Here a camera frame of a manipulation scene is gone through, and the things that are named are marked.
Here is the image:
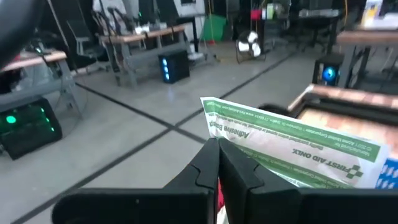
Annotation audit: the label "black background desk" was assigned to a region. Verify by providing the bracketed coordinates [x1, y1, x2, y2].
[297, 8, 341, 54]

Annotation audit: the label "black floor fan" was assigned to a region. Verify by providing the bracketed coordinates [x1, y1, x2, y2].
[234, 30, 267, 65]

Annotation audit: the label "black computer tower blue fan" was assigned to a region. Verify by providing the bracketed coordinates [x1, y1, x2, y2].
[312, 53, 345, 88]

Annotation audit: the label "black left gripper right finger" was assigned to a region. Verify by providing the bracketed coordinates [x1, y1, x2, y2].
[218, 138, 301, 191]

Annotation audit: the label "black computer tower green lights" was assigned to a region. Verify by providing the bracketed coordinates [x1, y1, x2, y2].
[0, 96, 63, 161]

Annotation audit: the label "red plastic basket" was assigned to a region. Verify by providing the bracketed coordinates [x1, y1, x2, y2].
[216, 179, 225, 215]

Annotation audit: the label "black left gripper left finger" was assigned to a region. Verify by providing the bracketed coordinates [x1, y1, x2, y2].
[163, 138, 220, 191]

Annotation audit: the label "wooden top metal desk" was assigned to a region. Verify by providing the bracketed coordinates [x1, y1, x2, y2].
[0, 50, 84, 121]
[335, 29, 398, 91]
[98, 24, 200, 90]

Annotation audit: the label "white yellow box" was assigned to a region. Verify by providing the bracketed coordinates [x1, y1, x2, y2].
[361, 0, 384, 28]

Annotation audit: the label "black office chair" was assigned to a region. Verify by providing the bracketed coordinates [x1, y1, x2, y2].
[65, 19, 110, 75]

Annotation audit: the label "blue plastic basket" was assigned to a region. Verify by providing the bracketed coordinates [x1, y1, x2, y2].
[374, 158, 398, 190]

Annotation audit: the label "black computer tower blue lights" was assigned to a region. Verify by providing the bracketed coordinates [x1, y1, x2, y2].
[157, 49, 191, 84]

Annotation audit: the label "green fabric screen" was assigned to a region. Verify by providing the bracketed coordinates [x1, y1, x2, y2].
[200, 14, 228, 43]

